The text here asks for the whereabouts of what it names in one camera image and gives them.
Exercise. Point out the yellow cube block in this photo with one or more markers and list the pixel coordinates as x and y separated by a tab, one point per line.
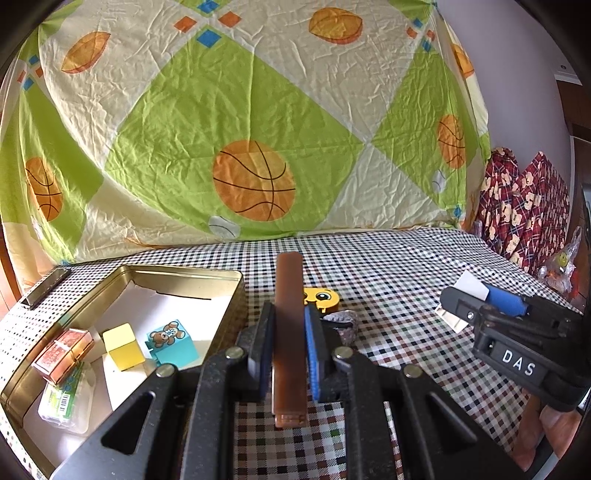
122	355

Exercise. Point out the clear box with green label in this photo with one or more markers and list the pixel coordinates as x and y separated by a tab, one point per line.
64	406

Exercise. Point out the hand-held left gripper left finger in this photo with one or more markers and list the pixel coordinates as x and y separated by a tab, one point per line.
261	369

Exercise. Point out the blue teddy bear block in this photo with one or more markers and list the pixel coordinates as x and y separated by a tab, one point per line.
178	350

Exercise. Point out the red plaid bear cloth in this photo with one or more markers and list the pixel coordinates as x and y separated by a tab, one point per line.
521	207

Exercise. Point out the basketball print bedsheet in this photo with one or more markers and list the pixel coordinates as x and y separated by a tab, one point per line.
184	92

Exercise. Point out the grey crumpled lump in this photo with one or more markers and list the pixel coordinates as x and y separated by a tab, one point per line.
341	321

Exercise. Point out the yellow smiley face toy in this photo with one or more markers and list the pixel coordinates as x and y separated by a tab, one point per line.
325	300

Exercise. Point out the person's right hand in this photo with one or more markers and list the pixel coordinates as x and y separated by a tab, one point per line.
554	429

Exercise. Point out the gold tin box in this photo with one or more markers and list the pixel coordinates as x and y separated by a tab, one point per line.
184	277

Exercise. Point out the clear plastic bag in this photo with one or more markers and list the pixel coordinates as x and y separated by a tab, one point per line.
561	272

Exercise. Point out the checkered tablecloth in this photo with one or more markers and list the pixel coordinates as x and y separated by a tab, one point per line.
406	267

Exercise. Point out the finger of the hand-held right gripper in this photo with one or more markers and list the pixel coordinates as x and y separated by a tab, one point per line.
505	300
461	304

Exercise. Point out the white paper lining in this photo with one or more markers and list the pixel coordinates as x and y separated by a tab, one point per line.
194	314

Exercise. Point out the grey metal bar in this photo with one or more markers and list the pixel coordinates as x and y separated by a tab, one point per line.
46	286

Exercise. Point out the brown rectangular case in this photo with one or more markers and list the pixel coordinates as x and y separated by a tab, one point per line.
288	323

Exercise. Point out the wooden door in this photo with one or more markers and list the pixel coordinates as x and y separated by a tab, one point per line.
5	286

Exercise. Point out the white card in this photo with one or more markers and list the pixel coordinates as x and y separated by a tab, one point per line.
471	284

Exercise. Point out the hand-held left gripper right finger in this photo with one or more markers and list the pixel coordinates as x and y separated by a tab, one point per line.
314	360

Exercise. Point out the red patterned small box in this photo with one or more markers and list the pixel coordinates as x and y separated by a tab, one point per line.
60	355

